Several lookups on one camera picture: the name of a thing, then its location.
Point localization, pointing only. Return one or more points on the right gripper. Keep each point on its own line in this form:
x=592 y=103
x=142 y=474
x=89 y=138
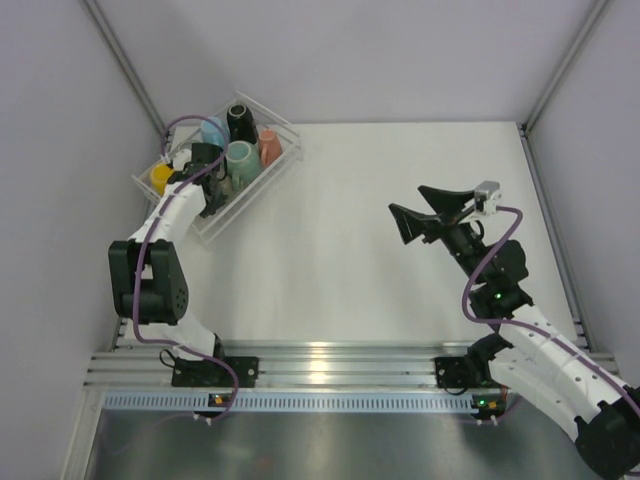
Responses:
x=447 y=204

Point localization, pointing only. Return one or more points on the small pink cup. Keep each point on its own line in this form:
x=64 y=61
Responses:
x=270 y=148

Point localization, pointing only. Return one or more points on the teal speckled ceramic mug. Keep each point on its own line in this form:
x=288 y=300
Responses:
x=243 y=164

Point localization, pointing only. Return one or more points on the black mug white inside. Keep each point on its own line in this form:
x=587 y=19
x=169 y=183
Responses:
x=241 y=124

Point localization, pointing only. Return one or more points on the light blue cup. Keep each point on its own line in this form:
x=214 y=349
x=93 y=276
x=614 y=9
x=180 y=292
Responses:
x=214 y=131

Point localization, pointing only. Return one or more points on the yellow enamel mug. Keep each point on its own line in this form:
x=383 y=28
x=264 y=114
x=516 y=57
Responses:
x=159 y=177

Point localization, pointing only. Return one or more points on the small grey beige cup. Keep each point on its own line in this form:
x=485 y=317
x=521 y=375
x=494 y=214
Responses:
x=221 y=191

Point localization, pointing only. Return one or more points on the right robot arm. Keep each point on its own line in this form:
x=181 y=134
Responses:
x=525 y=352

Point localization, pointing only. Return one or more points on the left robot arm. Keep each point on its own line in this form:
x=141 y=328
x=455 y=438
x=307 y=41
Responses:
x=148 y=283

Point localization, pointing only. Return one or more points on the clear acrylic dish rack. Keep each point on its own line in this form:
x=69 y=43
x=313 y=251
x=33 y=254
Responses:
x=184 y=132

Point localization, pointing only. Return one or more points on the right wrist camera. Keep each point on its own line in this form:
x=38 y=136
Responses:
x=487 y=197

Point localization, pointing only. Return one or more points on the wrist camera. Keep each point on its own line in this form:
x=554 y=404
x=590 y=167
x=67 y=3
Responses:
x=487 y=197
x=179 y=159

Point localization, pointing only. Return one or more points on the perforated cable tray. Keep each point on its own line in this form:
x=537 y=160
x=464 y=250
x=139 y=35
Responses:
x=293 y=402

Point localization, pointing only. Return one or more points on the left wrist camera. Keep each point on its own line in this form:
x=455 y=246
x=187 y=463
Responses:
x=179 y=159

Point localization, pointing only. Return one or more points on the aluminium mounting rail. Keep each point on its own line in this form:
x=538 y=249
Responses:
x=349 y=366

